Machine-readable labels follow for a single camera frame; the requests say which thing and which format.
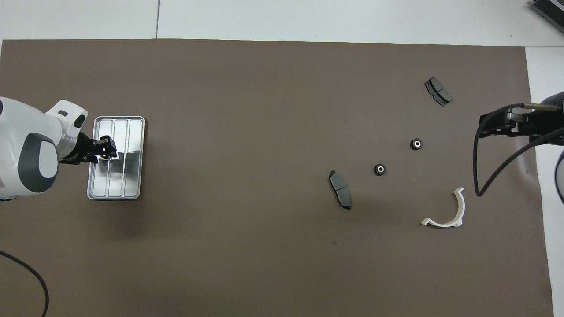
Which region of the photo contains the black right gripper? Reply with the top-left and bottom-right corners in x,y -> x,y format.
479,92 -> 564,146

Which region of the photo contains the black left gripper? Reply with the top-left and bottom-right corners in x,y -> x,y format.
59,134 -> 118,165

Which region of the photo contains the silver metal tray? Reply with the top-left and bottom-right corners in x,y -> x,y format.
87,116 -> 146,201

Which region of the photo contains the stacked grey brake pad pair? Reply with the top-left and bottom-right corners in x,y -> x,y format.
424,77 -> 453,107

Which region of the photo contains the grey ribbed device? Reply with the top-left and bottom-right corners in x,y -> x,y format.
530,0 -> 564,32

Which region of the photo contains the single grey brake pad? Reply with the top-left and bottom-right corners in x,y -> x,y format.
328,170 -> 352,210

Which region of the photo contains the brown table mat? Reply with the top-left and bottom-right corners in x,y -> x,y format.
0,39 -> 555,317

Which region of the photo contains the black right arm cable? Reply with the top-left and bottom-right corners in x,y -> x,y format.
473,103 -> 564,204

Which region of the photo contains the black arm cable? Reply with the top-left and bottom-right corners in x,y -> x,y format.
0,251 -> 49,317
473,103 -> 564,204

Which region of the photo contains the white curved plastic bracket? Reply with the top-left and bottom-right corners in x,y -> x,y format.
421,187 -> 466,229

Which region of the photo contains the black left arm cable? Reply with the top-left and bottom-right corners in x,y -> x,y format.
0,251 -> 49,317

